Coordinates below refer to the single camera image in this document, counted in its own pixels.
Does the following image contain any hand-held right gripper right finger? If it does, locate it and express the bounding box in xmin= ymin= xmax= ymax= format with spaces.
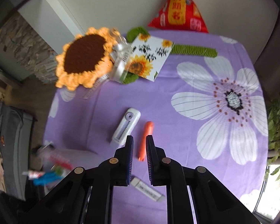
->
xmin=146 ymin=135 xmax=259 ymax=224

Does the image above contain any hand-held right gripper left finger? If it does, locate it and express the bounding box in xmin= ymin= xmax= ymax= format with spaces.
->
xmin=26 ymin=135 xmax=134 ymax=224

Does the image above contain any orange carrot pen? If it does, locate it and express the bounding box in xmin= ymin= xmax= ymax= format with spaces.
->
xmin=137 ymin=121 xmax=154 ymax=162

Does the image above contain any translucent white plastic cup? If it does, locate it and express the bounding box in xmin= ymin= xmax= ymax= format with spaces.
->
xmin=37 ymin=145 xmax=101 ymax=192

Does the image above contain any pink patterned tube clear cap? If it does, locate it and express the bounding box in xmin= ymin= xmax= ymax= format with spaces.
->
xmin=22 ymin=170 xmax=46 ymax=180

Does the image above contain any white eraser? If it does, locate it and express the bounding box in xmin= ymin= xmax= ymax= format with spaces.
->
xmin=130 ymin=177 xmax=165 ymax=202

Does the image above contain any purple floral tablecloth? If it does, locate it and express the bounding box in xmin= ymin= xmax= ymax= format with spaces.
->
xmin=43 ymin=29 xmax=269 ymax=224

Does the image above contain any green crochet leaf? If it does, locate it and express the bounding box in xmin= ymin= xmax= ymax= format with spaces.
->
xmin=122 ymin=72 xmax=139 ymax=85

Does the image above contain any silver ribbon bow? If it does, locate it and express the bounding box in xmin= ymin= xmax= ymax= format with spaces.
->
xmin=84 ymin=37 xmax=134 ymax=99

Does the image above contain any sunflower print card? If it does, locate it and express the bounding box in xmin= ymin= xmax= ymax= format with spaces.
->
xmin=125 ymin=34 xmax=175 ymax=82

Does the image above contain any crocheted sunflower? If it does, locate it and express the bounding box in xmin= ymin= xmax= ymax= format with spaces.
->
xmin=55 ymin=27 xmax=120 ymax=91

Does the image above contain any green crochet stem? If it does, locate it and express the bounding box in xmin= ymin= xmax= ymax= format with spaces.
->
xmin=127 ymin=27 xmax=218 ymax=58

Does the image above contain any grey bag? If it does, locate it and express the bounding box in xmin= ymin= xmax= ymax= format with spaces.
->
xmin=0 ymin=103 xmax=35 ymax=201

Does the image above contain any green potted plant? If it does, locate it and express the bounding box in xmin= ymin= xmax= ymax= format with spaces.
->
xmin=265 ymin=79 xmax=280 ymax=182

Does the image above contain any red pyramid pouch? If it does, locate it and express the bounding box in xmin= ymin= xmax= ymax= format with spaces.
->
xmin=147 ymin=0 xmax=209 ymax=33

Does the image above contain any white cabinet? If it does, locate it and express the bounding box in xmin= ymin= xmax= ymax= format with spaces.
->
xmin=19 ymin=0 xmax=89 ymax=52

